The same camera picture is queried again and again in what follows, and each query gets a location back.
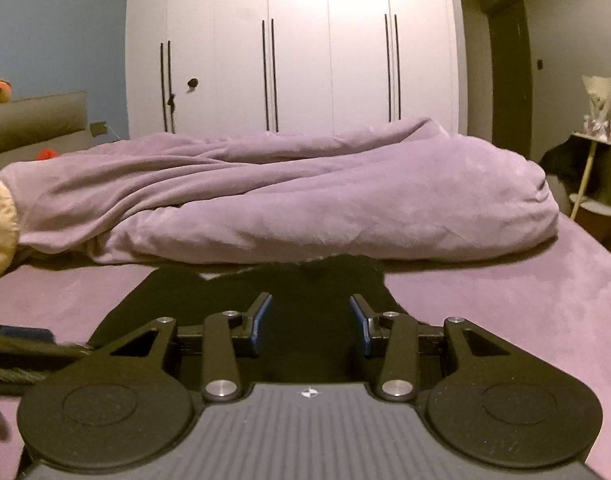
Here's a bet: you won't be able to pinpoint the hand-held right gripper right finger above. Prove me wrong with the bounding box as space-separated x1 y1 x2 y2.
349 294 516 402

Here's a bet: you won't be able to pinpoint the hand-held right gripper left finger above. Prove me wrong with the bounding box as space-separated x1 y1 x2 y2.
98 292 275 402

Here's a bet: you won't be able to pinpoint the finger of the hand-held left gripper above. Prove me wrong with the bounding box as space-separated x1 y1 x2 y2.
0 325 91 359
0 363 62 387

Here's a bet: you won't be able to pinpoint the black knit garment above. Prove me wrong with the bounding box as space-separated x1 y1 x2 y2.
88 254 421 396

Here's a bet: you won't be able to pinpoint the purple rolled duvet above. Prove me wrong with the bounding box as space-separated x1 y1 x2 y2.
0 116 560 266

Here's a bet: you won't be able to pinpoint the purple bed sheet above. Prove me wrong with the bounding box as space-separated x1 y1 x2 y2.
0 212 611 480

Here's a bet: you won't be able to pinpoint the olive bed headboard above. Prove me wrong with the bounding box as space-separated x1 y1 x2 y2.
0 91 90 172

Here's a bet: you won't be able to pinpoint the dark cloth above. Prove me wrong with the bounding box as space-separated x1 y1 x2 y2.
538 139 595 197

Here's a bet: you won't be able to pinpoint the cream side table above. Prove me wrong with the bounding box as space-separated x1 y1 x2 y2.
568 131 611 222

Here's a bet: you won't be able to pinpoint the white wardrobe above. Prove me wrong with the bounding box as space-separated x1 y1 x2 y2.
124 0 461 136

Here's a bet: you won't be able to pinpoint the dark door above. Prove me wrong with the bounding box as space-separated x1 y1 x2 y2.
487 0 535 162

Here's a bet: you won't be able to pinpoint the small pink jars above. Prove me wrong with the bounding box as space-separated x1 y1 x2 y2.
583 114 611 142

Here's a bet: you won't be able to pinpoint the white paper-wrapped bouquet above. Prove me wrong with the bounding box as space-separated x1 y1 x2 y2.
581 75 611 133

